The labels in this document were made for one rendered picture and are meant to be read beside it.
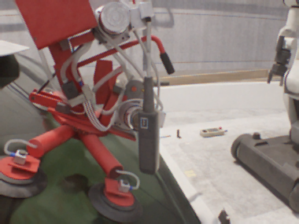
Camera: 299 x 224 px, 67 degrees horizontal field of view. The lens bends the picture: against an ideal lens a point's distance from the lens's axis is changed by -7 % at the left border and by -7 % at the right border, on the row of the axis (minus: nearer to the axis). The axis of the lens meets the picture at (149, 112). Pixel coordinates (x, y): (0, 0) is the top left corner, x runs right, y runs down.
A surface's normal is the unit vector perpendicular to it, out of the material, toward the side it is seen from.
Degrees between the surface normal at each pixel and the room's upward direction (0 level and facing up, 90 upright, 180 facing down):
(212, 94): 90
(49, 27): 90
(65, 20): 90
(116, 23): 81
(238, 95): 90
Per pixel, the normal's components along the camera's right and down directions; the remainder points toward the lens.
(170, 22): 0.27, 0.32
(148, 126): -0.36, 0.31
